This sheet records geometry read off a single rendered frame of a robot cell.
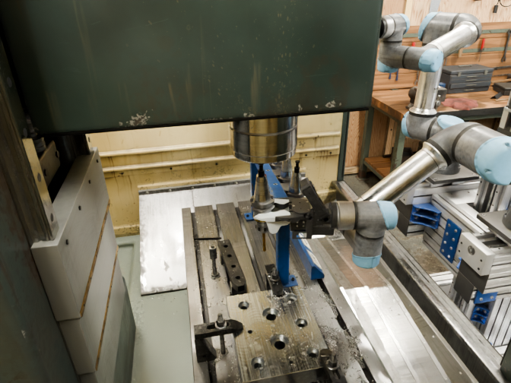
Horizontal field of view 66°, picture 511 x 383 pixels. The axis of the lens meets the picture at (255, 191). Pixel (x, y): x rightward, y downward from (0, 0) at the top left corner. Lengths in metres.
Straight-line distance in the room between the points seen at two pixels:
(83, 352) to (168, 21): 0.68
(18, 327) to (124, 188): 1.42
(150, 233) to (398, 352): 1.19
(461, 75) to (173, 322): 3.22
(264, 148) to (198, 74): 0.22
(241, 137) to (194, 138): 1.13
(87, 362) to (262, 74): 0.70
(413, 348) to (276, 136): 0.94
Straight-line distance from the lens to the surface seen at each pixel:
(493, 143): 1.13
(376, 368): 1.19
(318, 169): 2.21
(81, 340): 0.94
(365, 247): 1.09
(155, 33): 0.74
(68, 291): 0.84
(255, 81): 0.77
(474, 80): 4.10
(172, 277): 1.84
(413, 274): 1.67
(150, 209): 2.05
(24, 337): 0.78
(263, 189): 0.98
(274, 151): 0.87
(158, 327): 1.68
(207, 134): 1.99
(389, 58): 1.54
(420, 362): 1.50
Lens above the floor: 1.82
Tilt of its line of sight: 28 degrees down
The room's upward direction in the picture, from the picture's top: 1 degrees counter-clockwise
